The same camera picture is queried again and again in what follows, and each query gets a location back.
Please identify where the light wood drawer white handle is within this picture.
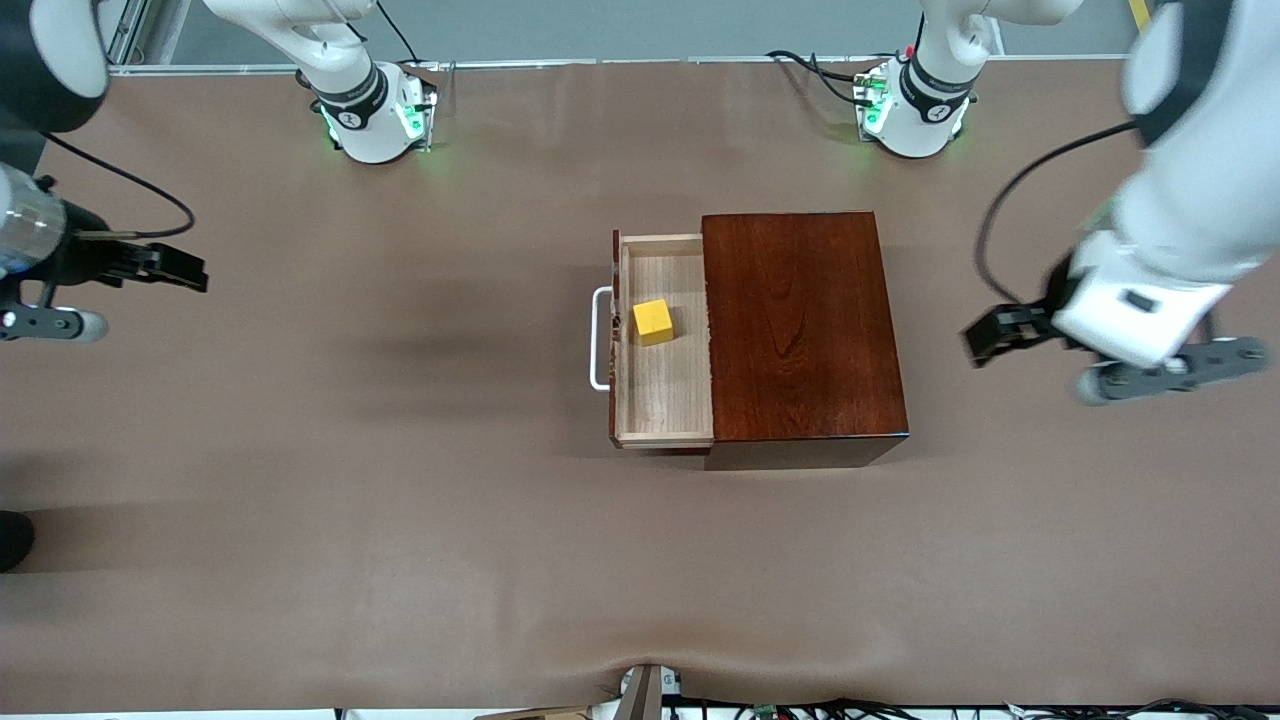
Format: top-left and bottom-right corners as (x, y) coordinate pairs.
(590, 230), (716, 451)

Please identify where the yellow cube block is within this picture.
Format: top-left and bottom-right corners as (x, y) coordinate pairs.
(632, 298), (675, 347)

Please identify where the dark brown wooden cabinet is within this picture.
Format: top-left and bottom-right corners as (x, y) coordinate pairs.
(700, 210), (911, 471)

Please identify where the black round object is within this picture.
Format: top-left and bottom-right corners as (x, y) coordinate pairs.
(0, 510), (36, 574)

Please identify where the brown table cover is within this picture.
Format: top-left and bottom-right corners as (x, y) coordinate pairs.
(0, 55), (1280, 716)

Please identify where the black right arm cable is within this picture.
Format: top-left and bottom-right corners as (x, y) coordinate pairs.
(38, 130), (197, 243)

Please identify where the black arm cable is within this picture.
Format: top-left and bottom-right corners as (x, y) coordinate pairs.
(38, 130), (197, 243)
(975, 120), (1143, 307)

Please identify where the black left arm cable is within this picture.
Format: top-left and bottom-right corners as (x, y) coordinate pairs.
(975, 120), (1143, 307)

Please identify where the aluminium frame strut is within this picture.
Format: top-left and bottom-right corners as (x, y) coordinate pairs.
(100, 0), (161, 76)

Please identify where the black left base cable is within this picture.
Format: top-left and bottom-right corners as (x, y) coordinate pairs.
(765, 48), (869, 107)

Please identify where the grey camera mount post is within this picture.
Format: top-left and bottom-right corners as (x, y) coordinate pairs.
(612, 663), (683, 720)

